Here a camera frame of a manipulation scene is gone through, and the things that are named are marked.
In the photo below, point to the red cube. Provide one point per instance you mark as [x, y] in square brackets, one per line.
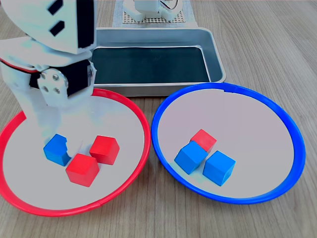
[204, 140]
[104, 150]
[83, 169]

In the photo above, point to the steel tray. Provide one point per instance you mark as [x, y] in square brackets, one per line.
[215, 62]

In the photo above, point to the black tray mat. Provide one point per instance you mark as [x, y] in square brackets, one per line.
[148, 67]

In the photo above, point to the blue cube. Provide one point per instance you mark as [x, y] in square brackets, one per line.
[54, 152]
[219, 168]
[190, 157]

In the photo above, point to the blue-rimmed white plate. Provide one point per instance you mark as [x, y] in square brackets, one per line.
[260, 124]

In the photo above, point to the red-rimmed white plate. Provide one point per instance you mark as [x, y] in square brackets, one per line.
[119, 178]

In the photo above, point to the pale perforated base plate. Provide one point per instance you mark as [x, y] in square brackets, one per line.
[178, 19]

